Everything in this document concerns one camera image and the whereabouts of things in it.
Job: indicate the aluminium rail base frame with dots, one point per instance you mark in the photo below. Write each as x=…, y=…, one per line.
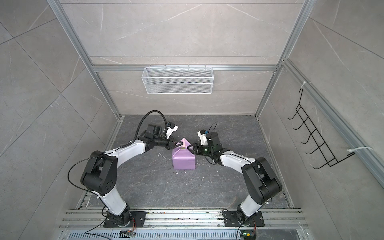
x=87, y=224

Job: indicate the green connector board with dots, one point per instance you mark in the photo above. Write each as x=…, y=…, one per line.
x=247, y=235

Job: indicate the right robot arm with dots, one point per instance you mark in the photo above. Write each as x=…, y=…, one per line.
x=261, y=181

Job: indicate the white wire mesh basket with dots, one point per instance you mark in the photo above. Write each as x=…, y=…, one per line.
x=178, y=80

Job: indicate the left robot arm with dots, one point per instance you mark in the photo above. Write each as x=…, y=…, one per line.
x=100, y=173

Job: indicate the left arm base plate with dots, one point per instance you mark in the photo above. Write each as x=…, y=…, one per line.
x=126, y=220

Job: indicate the pink wrapping paper sheet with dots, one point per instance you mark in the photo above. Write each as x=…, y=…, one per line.
x=182, y=158

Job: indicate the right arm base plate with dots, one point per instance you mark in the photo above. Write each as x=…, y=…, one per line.
x=237, y=219

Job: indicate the black wire hook rack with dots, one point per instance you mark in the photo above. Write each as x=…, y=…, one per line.
x=315, y=136

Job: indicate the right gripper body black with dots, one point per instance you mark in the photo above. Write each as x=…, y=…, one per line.
x=204, y=150

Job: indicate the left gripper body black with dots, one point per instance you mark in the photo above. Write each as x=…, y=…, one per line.
x=163, y=141

